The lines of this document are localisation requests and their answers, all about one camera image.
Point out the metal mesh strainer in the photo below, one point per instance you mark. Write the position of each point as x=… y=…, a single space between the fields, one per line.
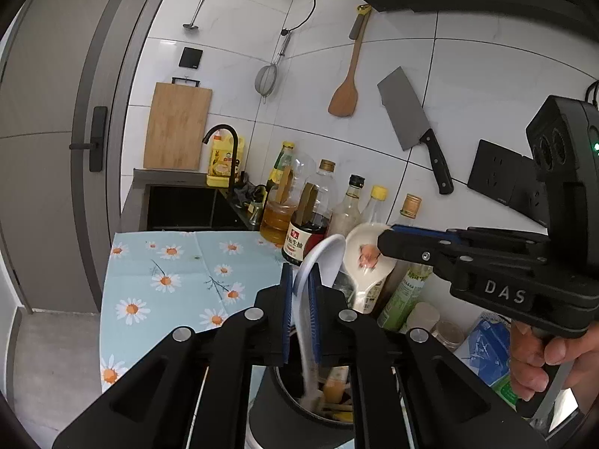
x=266 y=82

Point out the blue daisy tablecloth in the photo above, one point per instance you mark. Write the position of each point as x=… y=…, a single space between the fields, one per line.
x=154 y=299

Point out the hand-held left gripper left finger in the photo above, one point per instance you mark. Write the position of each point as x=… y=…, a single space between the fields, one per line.
x=286 y=318

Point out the gold cap green label bottle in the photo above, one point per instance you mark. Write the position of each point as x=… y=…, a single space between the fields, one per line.
x=405 y=290

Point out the cream spoon with pink print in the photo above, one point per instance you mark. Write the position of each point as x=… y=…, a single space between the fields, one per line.
x=362 y=243

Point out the black faucet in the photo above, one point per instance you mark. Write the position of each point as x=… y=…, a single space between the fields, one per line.
x=232 y=149

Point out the black cap sauce bottle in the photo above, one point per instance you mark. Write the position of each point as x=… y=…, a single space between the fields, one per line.
x=350 y=206

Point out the metal ladle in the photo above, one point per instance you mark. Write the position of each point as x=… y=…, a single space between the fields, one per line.
x=199 y=7

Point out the cooking oil bottle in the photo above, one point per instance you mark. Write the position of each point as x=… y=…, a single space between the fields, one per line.
x=276 y=220

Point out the black wall socket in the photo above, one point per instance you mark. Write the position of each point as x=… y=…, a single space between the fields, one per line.
x=531 y=201
x=493 y=173

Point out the small black wall box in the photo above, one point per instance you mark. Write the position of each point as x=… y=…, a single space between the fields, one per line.
x=191 y=58

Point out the black utensil holder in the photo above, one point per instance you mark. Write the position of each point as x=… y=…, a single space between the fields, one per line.
x=263 y=407

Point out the yellow dish soap bottle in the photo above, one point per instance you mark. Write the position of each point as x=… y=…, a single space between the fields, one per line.
x=220 y=163

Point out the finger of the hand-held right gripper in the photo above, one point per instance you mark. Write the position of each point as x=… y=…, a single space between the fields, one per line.
x=421 y=230
x=412 y=250

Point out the yellow cap bottle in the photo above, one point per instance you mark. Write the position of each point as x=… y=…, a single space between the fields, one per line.
x=376 y=206

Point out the blue and white salt bag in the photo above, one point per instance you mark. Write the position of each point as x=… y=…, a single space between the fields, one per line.
x=484 y=351

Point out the grey door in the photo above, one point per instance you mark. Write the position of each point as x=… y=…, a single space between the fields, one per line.
x=47 y=149

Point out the large soy sauce bottle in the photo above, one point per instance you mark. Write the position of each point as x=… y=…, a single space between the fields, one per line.
x=304 y=238

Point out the pile of cream chopsticks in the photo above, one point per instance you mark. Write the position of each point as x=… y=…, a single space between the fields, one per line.
x=338 y=409

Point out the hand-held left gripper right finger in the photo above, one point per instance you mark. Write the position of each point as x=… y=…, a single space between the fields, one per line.
x=316 y=318

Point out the wooden cutting board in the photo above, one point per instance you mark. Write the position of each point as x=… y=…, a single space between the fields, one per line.
x=175 y=126

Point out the black sink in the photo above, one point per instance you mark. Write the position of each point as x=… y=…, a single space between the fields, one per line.
x=182 y=206

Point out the person's right hand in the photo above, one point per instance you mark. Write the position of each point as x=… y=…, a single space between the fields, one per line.
x=529 y=360

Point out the green sugar bag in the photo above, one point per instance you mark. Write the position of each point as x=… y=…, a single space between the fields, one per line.
x=507 y=390

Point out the wooden spatula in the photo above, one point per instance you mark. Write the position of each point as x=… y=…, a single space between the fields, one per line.
x=345 y=98

